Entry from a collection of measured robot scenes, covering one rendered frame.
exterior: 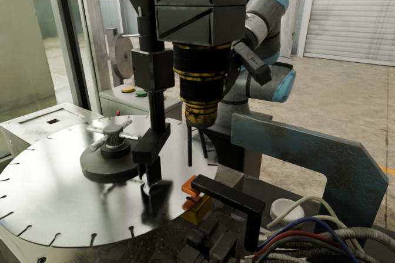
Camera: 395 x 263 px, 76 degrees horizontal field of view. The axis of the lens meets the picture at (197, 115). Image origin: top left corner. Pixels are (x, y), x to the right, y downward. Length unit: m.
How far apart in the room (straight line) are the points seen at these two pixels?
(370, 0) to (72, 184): 5.97
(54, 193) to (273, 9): 0.55
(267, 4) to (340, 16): 5.53
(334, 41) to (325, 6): 0.73
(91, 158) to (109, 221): 0.13
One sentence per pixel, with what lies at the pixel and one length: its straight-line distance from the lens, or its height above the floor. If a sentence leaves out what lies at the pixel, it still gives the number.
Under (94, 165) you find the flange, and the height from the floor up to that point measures 0.96.
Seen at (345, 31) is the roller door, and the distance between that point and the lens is 6.15.
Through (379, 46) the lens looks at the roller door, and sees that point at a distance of 6.15.
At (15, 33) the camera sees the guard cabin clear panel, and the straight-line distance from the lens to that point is 0.82.
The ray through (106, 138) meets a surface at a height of 1.00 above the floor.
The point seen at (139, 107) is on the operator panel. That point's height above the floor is 0.89.
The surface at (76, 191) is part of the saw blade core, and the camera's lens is 0.39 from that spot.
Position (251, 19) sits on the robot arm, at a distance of 0.61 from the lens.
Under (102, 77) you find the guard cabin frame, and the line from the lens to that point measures 0.94.
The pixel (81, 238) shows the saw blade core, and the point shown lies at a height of 0.95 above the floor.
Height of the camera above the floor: 1.19
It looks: 25 degrees down
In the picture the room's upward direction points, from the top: straight up
